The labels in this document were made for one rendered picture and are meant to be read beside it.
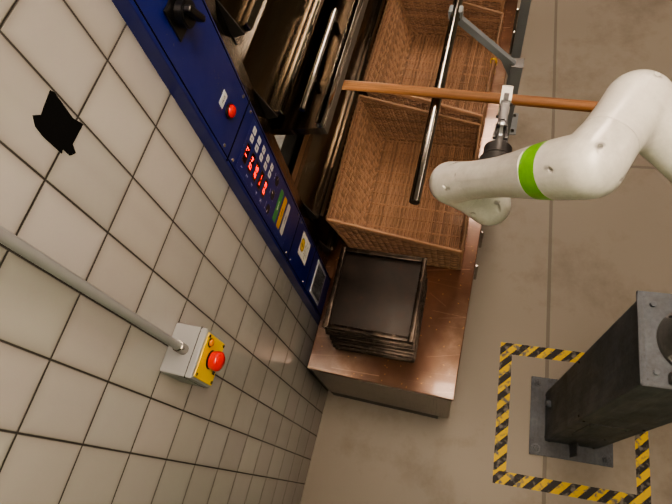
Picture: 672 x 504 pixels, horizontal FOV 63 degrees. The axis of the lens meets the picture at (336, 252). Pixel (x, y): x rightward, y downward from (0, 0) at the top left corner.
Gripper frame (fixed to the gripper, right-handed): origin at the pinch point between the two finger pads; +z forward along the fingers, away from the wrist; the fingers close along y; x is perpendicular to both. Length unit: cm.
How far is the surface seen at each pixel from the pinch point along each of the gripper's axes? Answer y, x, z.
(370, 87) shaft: -1.2, -39.3, -0.8
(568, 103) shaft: -1.2, 16.6, -0.4
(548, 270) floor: 119, 33, 3
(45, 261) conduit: -74, -52, -93
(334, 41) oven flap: -22, -46, -4
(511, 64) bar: 23.8, 0.5, 35.8
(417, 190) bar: 1.8, -19.3, -32.1
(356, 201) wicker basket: 51, -48, -12
